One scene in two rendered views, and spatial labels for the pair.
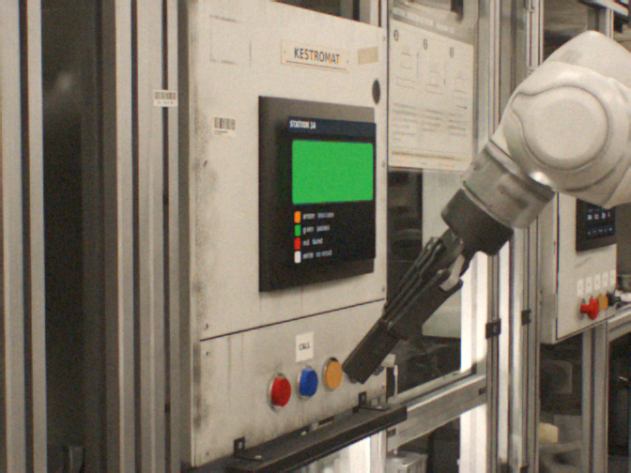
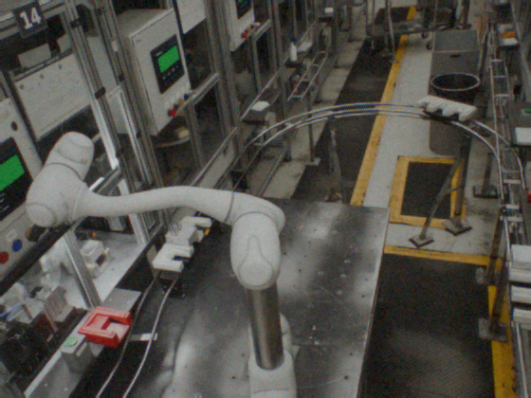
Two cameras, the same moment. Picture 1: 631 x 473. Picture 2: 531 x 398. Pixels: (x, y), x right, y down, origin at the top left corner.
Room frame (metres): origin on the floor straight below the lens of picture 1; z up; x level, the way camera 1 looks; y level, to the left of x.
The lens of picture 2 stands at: (-0.09, -0.64, 2.35)
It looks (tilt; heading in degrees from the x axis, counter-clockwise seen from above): 35 degrees down; 355
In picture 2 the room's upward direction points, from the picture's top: 8 degrees counter-clockwise
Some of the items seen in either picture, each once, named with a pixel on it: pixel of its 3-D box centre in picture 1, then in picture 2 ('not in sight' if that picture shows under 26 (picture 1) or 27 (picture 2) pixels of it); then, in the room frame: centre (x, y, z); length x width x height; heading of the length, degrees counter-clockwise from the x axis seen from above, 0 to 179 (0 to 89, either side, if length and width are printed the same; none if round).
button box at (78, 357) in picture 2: not in sight; (75, 352); (1.20, -0.04, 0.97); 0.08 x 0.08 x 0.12; 61
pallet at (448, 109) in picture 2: not in sight; (444, 111); (2.70, -2.21, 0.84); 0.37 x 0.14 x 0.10; 29
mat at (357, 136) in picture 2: not in sight; (373, 73); (5.54, -2.83, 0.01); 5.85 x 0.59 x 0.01; 151
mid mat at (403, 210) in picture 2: not in sight; (427, 189); (3.01, -2.32, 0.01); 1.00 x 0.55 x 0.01; 151
